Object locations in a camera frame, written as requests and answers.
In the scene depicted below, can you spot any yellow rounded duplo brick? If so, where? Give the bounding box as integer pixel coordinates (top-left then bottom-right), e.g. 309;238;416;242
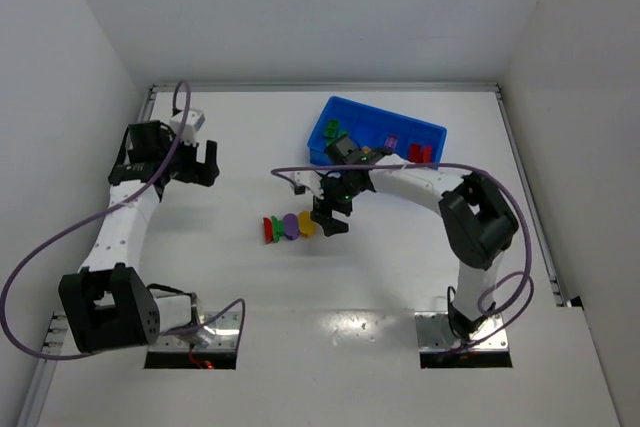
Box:
298;211;316;238

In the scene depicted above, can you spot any purple rounded brick cluster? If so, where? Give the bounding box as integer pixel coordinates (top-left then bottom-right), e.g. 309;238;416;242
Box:
282;213;300;240

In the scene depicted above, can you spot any green brick cluster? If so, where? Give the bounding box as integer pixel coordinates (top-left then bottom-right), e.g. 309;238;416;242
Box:
270;216;285;243

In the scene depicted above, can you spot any red half-round brick cluster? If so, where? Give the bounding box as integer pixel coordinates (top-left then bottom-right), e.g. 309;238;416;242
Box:
263;217;273;244

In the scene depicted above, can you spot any green sloped duplo brick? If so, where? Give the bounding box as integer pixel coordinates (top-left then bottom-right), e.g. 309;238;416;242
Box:
322;119;340;140

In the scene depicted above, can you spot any purple rounded duplo brick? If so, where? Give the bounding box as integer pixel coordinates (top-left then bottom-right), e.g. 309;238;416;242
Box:
383;134;400;153

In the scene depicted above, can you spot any red rectangular duplo brick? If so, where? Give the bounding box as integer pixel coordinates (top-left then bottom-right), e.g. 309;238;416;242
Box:
408;143;422;163

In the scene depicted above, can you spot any red rounded duplo brick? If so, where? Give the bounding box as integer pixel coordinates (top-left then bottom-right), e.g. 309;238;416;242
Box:
421;145;433;163

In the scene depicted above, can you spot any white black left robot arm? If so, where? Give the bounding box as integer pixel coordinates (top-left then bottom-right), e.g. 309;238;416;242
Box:
58;111;219;354

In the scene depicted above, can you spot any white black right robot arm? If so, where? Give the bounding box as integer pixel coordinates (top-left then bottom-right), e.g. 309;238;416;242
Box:
311;135;519;342

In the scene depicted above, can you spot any blue plastic divided bin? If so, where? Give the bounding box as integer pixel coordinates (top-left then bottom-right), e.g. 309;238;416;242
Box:
307;96;447;165

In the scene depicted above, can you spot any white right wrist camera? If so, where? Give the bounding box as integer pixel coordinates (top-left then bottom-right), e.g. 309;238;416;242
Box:
290;171;323;199

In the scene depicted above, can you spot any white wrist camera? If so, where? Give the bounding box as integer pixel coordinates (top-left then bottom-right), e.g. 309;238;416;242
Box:
290;171;323;199
169;110;205;146

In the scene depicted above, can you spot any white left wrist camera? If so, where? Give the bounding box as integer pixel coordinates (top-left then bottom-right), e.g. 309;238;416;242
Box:
169;110;205;146

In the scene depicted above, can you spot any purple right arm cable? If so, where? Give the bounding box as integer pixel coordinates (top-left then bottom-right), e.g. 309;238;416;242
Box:
270;162;535;357

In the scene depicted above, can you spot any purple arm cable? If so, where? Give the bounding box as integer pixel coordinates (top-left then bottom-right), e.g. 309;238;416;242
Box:
270;162;535;357
0;79;247;361

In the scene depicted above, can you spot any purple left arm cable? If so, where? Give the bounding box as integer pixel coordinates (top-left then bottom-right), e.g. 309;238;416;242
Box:
0;79;247;361

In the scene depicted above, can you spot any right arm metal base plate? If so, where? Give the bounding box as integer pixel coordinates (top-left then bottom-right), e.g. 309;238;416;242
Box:
415;310;510;354

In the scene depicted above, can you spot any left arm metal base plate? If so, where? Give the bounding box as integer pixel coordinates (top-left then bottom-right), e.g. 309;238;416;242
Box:
148;308;243;354

